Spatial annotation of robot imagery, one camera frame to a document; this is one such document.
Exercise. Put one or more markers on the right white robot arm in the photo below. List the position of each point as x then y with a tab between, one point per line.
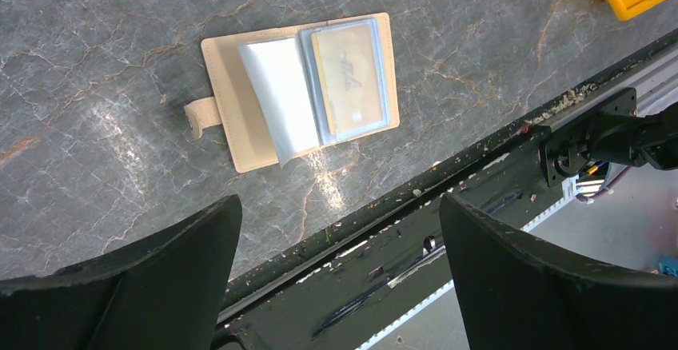
612	138

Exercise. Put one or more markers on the colourful toy blocks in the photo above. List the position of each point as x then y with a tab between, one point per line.
668	266

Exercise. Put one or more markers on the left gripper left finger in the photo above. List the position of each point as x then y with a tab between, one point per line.
164	291

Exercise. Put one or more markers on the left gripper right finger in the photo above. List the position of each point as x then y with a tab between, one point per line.
517	291

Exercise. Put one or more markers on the beige card holder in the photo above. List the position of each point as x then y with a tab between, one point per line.
266	94

